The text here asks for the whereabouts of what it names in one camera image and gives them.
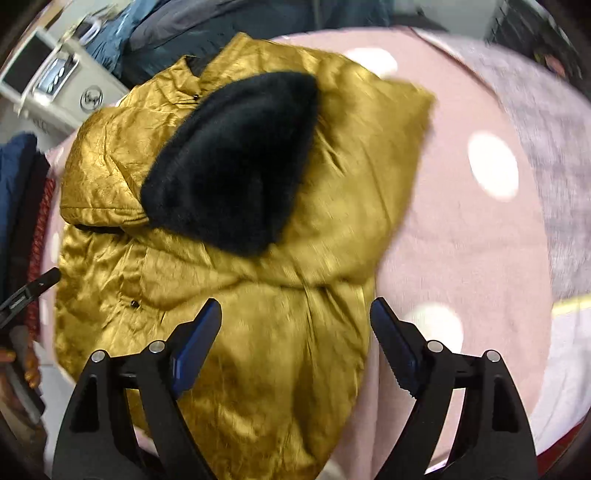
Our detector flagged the gold jacket black fur collar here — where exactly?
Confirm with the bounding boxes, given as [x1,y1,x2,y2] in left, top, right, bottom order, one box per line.
[53,32,438,480]

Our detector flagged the black folded garment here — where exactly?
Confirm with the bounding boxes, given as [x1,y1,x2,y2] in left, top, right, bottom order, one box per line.
[7,151,52,301]

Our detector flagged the person's left hand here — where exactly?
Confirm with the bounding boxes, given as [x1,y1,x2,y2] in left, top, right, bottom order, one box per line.
[0,346,42,389]

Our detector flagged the white sheet yellow trim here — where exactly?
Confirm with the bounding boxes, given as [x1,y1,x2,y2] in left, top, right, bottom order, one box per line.
[529,295,591,455]

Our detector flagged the teal and grey clothes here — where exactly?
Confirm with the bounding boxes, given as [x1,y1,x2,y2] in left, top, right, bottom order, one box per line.
[85,0,395,86]

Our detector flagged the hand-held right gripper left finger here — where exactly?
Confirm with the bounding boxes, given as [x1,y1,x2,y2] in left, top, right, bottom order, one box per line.
[51,298,223,480]

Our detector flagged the black metal rack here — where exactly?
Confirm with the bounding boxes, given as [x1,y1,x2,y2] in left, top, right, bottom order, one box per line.
[485,0,591,75]

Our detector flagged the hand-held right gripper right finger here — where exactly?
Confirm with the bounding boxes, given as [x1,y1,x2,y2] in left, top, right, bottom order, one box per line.
[369,296,539,480]

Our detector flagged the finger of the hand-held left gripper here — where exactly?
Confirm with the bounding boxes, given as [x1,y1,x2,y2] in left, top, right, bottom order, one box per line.
[0,268,62,329]

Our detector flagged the grey woven blanket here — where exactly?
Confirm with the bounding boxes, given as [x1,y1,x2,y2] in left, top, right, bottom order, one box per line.
[416,34,591,303]

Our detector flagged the pink polka dot blanket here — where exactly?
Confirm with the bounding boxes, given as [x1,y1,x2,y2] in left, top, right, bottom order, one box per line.
[39,28,555,480]

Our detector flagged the red patterned folded cloth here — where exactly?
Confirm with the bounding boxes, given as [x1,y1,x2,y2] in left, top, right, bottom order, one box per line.
[24,178,57,340]

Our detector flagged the white appliance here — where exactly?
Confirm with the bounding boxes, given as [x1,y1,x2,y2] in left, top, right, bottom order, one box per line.
[0,28,131,136]

